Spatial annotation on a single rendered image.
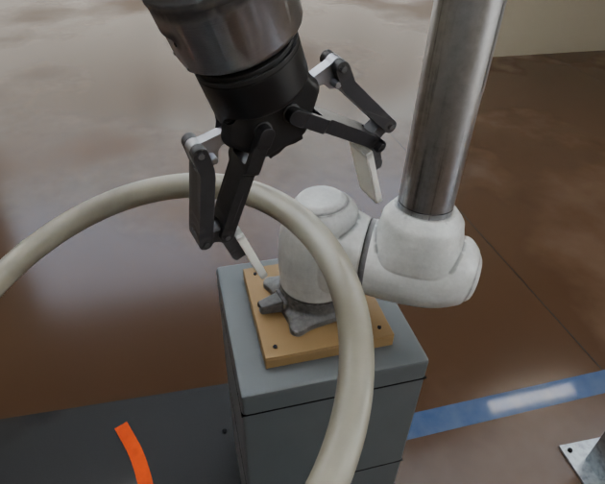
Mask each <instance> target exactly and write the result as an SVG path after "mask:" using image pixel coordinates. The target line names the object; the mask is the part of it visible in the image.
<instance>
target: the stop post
mask: <svg viewBox="0 0 605 484"><path fill-rule="evenodd" d="M559 449H560V450H561V451H562V453H563V454H564V456H565V457H566V459H567V460H568V462H569V464H570V465H571V467H572V468H573V470H574V471H575V473H576V474H577V476H578V478H579V479H580V481H581V482H582V484H605V432H604V433H603V435H602V436H601V437H599V438H594V439H590V440H585V441H580V442H575V443H571V444H566V445H561V446H559Z"/></svg>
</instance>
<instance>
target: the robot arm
mask: <svg viewBox="0 0 605 484"><path fill-rule="evenodd" d="M142 2H143V4H144V5H145V6H146V7H147V8H148V10H149V12H150V14H151V16H152V17H153V19H154V20H155V22H156V24H157V27H158V29H159V31H160V32H161V33H162V34H163V35H164V36H165V37H166V39H167V41H168V43H169V45H170V47H171V48H172V50H173V54H174V56H176V57H177V58H178V59H179V61H180V62H181V63H182V64H183V66H184V67H185V68H186V69H187V71H189V72H191V73H194V74H195V76H196V78H197V80H198V82H199V84H200V86H201V88H202V90H203V92H204V94H205V96H206V98H207V100H208V102H209V104H210V106H211V108H212V110H213V112H214V114H215V119H216V123H215V129H213V130H211V131H209V132H207V133H203V134H201V135H199V136H196V135H195V134H194V133H186V134H184V135H183V137H182V138H181V144H182V146H183V148H184V150H185V152H186V154H187V157H188V159H189V230H190V232H191V234H192V235H193V237H194V239H195V240H196V242H197V244H198V245H199V247H200V249H201V250H207V249H209V248H211V246H212V245H213V243H215V242H222V243H223V244H224V245H225V247H226V248H227V250H228V251H229V253H230V255H231V256H232V258H233V259H235V260H238V259H239V258H241V257H243V256H244V255H245V256H246V257H247V258H248V259H249V261H250V262H251V264H252V265H253V267H254V269H255V270H256V272H257V273H258V275H259V276H260V278H262V279H264V278H265V280H264V281H263V287H264V288H265V289H266V290H267V291H268V292H269V293H270V294H271V295H270V296H268V297H266V298H265V299H263V300H261V301H259V302H258V303H257V306H258V307H259V309H258V310H259V312H260V313H261V314H269V313H277V312H281V313H282V314H283V316H284V318H285V319H286V321H287V323H288V325H289V330H290V333H291V334H292V335H293V336H296V337H300V336H303V335H304V334H306V333H307V332H308V331H309V330H311V329H314V328H317V327H322V326H325V325H328V324H331V323H334V322H337V321H336V315H335V310H334V306H333V302H332V298H331V296H330V293H329V290H328V287H327V283H326V281H325V278H324V276H323V274H322V272H321V270H320V268H319V266H318V264H317V263H316V261H315V259H314V258H313V256H312V255H311V253H310V252H309V251H308V249H307V248H306V247H305V245H304V244H303V243H302V242H301V241H300V240H299V239H298V238H297V236H296V235H294V234H293V233H292V232H291V231H290V230H289V229H288V228H286V227H285V226H284V225H283V224H281V226H280V230H279V237H278V269H279V276H276V277H268V278H266V277H267V275H268V274H267V273H266V271H265V269H264V268H263V266H262V264H261V263H260V261H259V259H258V258H257V256H256V254H255V252H254V250H253V248H252V247H251V245H250V243H249V242H248V240H247V238H246V237H245V235H244V233H243V232H242V230H241V229H240V228H239V227H238V223H239V220H240V217H241V214H242V212H243V209H244V206H245V203H246V201H247V198H248V195H249V192H250V189H251V187H252V184H253V181H254V177H255V176H258V175H259V173H260V171H261V168H262V165H263V162H264V159H265V158H266V157H269V158H272V157H274V156H276V155H277V154H279V153H280V152H281V151H282V150H283V149H284V148H285V147H286V146H289V145H292V144H295V143H297V142H298V141H300V140H301V139H303V134H304V133H305V131H306V130H311V131H313V132H316V133H322V134H325V133H328V134H331V135H334V136H337V137H340V138H343V139H346V140H348V141H349V143H350V147H351V154H352V158H353V162H354V166H355V170H356V174H357V178H358V181H359V185H360V188H361V189H362V190H363V191H364V192H365V193H366V194H367V195H368V196H369V197H370V198H371V199H372V200H373V201H374V202H375V203H376V204H378V203H380V202H382V197H381V192H380V187H379V182H378V177H377V172H376V170H377V169H378V168H380V167H381V165H382V158H381V152H382V151H383V150H384V149H385V147H386V142H385V141H384V140H382V139H381V137H382V136H383V135H384V134H385V133H391V132H392V131H393V130H394V129H395V128H396V125H397V123H396V121H395V120H394V119H393V118H392V117H391V116H390V115H389V114H388V113H387V112H386V111H385V110H384V109H383V108H382V107H381V106H380V105H379V104H378V103H377V102H376V101H375V100H374V99H373V98H372V97H371V96H370V95H369V94H368V93H367V92H366V91H365V90H364V89H363V88H362V87H361V86H360V85H359V84H358V83H357V82H356V81H355V79H354V76H353V74H352V71H351V67H350V64H349V63H348V62H347V61H345V60H344V59H342V58H341V57H339V56H338V55H337V54H335V53H334V52H333V51H331V50H329V49H326V50H325V51H323V52H322V54H321V56H320V62H321V63H319V64H318V65H316V66H315V67H314V68H312V69H311V70H310V71H308V66H307V62H306V59H305V55H304V52H303V47H302V43H301V40H300V36H299V33H298V30H299V28H300V26H301V24H302V20H303V6H302V2H301V0H142ZM506 3H507V0H434V2H433V8H432V13H431V18H430V23H429V29H428V34H427V40H426V45H425V50H424V56H423V66H422V71H421V77H420V81H419V87H418V92H417V98H416V104H415V108H414V114H413V119H412V125H411V130H410V135H409V141H408V146H407V152H406V157H405V163H404V167H403V173H402V178H401V184H400V190H399V195H398V196H397V198H395V199H394V200H392V201H391V202H390V203H388V204H387V205H386V206H385V208H383V211H382V214H381V216H380V218H379V219H376V218H372V217H370V216H369V215H367V214H365V213H364V212H362V211H360V210H359V209H358V206H357V204H356V202H355V201H354V200H353V199H352V198H351V197H350V196H349V195H348V194H346V193H345V192H343V191H341V190H338V189H336V188H334V187H331V186H325V185H318V186H312V187H308V188H306V189H305V190H303V191H302V192H301V193H299V195H298V196H297V197H296V198H295V200H297V201H298V202H299V203H301V204H302V205H304V206H305V207H307V208H308V209H309V210H310V211H311V212H313V213H314V214H315V215H316V216H317V217H318V218H319V219H320V220H321V221H322V222H323V223H324V224H325V225H326V226H327V227H328V228H329V229H330V231H331V232H332V233H333V234H334V236H335V237H336V238H337V240H338V241H339V242H340V244H341V245H342V247H343V248H344V250H345V252H346V253H347V255H348V257H349V258H350V260H351V263H352V265H353V267H354V269H355V271H356V273H357V275H358V277H359V280H360V282H361V285H362V288H363V291H364V294H365V295H368V296H371V297H374V298H377V299H381V300H384V301H387V302H392V303H400V304H405V305H411V306H417V307H424V308H442V307H450V306H455V305H459V304H461V303H462V302H465V301H467V300H468V299H470V298H471V296H472V294H473V292H474V290H475V288H476V286H477V283H478V281H479V278H480V274H481V269H482V257H481V254H480V251H479V248H478V246H477V245H476V243H475V242H474V241H473V239H472V238H470V237H469V236H466V235H465V221H464V219H463V217H462V215H461V213H460V212H459V210H458V209H457V207H456V206H455V205H454V204H455V200H456V196H457V192H458V188H459V185H460V181H461V178H462V174H463V170H464V166H465V162H466V158H467V154H468V150H469V147H470V143H471V139H472V132H473V128H474V124H475V120H476V116H477V114H478V110H479V106H480V102H481V98H482V94H483V92H484V89H485V85H486V82H487V78H488V74H489V71H490V67H491V63H492V59H493V55H494V51H495V48H496V41H497V37H498V33H499V29H500V25H501V21H502V17H503V15H504V11H505V7H506ZM320 85H325V86H327V87H328V88H330V89H333V88H336V89H338V90H339V91H341V92H342V93H343V94H344V95H345V96H346V97H347V98H348V99H349V100H350V101H351V102H352V103H354V104H355V105H356V106H357V107H358V108H359V109H360V110H361V111H362V112H363V113H364V114H366V115H367V116H368V117H369V118H370V120H369V121H368V122H367V123H366V124H365V125H364V124H362V123H359V122H357V121H354V120H351V119H349V118H347V117H344V116H342V115H339V114H336V113H334V112H331V111H329V110H326V109H322V108H319V107H317V106H315V104H316V101H317V97H318V94H319V89H320V88H319V86H320ZM224 144H226V145H227V146H229V162H228V166H227V169H226V172H225V175H224V178H223V181H222V184H221V187H220V191H219V194H218V197H217V200H216V204H215V183H216V177H215V169H214V166H213V165H215V164H217V163H218V156H219V155H218V152H219V149H220V147H221V146H222V145H224ZM247 153H248V154H247Z"/></svg>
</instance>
